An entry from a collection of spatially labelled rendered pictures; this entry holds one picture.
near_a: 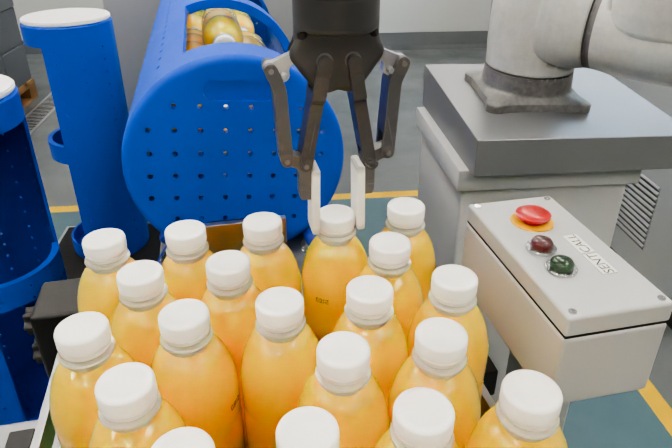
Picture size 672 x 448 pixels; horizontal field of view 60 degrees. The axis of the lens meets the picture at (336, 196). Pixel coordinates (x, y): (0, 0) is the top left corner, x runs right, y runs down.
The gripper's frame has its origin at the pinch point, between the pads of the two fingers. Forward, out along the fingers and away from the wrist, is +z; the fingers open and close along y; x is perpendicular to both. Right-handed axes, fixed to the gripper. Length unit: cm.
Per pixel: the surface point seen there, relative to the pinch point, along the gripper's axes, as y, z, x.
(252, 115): 6.4, -2.2, -19.2
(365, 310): 0.8, 2.7, 14.7
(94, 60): 47, 23, -152
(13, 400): 66, 84, -68
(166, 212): 18.4, 10.3, -19.3
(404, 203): -7.4, 2.0, -0.5
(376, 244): -2.4, 1.9, 6.7
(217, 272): 12.2, 1.9, 8.0
